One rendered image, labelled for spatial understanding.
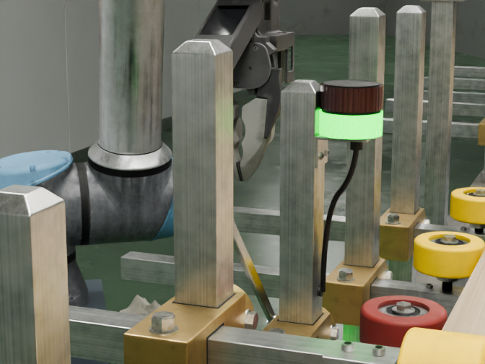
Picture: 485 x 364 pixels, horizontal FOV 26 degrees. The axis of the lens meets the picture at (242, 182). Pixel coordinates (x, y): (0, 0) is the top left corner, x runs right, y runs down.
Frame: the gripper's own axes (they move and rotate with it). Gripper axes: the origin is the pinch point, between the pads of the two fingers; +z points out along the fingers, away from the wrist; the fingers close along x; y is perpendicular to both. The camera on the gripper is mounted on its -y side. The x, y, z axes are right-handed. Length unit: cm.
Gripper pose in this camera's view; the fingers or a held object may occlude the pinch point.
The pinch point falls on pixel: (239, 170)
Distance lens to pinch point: 108.5
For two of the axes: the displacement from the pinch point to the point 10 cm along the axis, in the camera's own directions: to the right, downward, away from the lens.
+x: -9.4, -0.8, 3.4
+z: 0.0, 9.8, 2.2
